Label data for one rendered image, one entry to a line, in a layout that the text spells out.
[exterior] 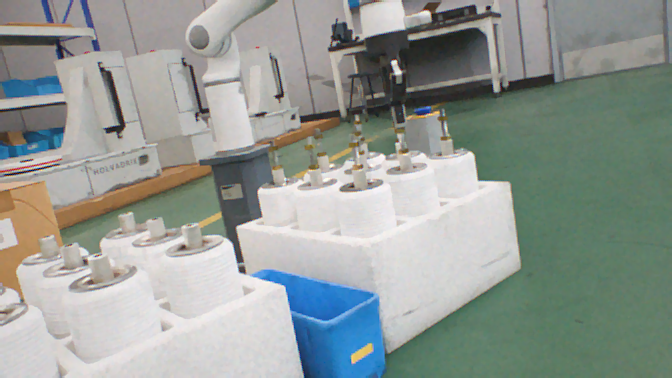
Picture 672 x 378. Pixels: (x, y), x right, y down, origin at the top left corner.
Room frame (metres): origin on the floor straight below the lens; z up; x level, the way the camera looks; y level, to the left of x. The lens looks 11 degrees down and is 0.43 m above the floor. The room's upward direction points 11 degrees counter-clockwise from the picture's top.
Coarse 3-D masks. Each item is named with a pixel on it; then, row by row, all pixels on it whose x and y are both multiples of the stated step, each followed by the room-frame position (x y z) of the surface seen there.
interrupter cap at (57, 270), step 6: (84, 258) 0.77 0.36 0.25; (54, 264) 0.76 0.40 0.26; (60, 264) 0.76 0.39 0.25; (84, 264) 0.75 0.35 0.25; (48, 270) 0.74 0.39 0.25; (54, 270) 0.74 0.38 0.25; (60, 270) 0.74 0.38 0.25; (66, 270) 0.72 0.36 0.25; (72, 270) 0.71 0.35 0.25; (78, 270) 0.71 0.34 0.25; (48, 276) 0.71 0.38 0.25; (54, 276) 0.71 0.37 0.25; (60, 276) 0.71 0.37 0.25
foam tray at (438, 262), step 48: (480, 192) 1.02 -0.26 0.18; (240, 240) 1.11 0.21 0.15; (288, 240) 0.98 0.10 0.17; (336, 240) 0.88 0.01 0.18; (384, 240) 0.84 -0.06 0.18; (432, 240) 0.91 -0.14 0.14; (480, 240) 0.99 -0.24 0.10; (384, 288) 0.83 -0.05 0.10; (432, 288) 0.90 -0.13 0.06; (480, 288) 0.98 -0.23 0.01; (384, 336) 0.82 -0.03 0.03
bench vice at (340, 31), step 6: (336, 18) 5.58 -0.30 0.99; (336, 24) 5.59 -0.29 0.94; (342, 24) 5.72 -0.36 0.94; (336, 30) 5.72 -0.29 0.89; (342, 30) 5.70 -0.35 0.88; (348, 30) 5.86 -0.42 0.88; (336, 36) 5.63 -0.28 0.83; (342, 36) 5.70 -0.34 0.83; (348, 36) 5.81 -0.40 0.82; (342, 42) 5.80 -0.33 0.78; (348, 42) 5.76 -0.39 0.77
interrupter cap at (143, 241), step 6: (174, 228) 0.85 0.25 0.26; (180, 228) 0.84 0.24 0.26; (168, 234) 0.83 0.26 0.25; (174, 234) 0.81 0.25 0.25; (180, 234) 0.81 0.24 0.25; (138, 240) 0.82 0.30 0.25; (144, 240) 0.82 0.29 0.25; (150, 240) 0.82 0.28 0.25; (156, 240) 0.79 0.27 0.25; (162, 240) 0.79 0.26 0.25; (168, 240) 0.79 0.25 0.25; (138, 246) 0.79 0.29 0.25; (144, 246) 0.78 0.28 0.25
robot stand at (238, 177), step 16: (208, 160) 1.40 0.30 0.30; (224, 160) 1.38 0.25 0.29; (240, 160) 1.36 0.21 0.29; (256, 160) 1.40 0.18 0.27; (224, 176) 1.39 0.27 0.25; (240, 176) 1.38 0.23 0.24; (256, 176) 1.39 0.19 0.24; (272, 176) 1.45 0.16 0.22; (224, 192) 1.40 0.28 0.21; (240, 192) 1.38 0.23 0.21; (256, 192) 1.38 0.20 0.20; (224, 208) 1.40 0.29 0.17; (240, 208) 1.38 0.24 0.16; (256, 208) 1.38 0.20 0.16; (224, 224) 1.42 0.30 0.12; (240, 224) 1.39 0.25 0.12; (240, 256) 1.39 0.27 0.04
